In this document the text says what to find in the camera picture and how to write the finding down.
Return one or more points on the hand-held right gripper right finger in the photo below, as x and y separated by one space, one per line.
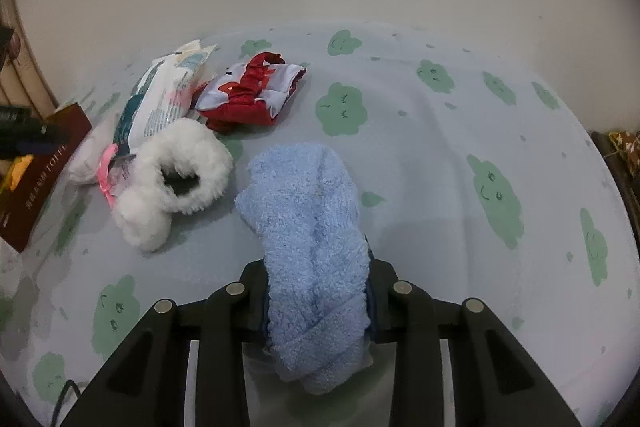
382 307

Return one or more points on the red and white cloth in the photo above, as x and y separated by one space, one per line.
240 107

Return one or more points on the pink ribbon packet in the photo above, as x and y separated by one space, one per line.
106 157

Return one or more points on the light blue fluffy towel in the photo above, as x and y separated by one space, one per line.
310 257

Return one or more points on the white teal wet wipes packet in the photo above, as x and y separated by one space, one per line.
155 102

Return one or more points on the maroon tin box gold interior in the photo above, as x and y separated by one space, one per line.
50 177

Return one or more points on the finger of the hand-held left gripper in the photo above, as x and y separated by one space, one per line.
25 129

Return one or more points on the beige wooden headboard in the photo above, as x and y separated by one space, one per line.
20 72

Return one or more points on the brown patterned cloth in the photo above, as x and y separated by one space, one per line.
622 147

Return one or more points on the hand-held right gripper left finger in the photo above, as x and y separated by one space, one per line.
252 302

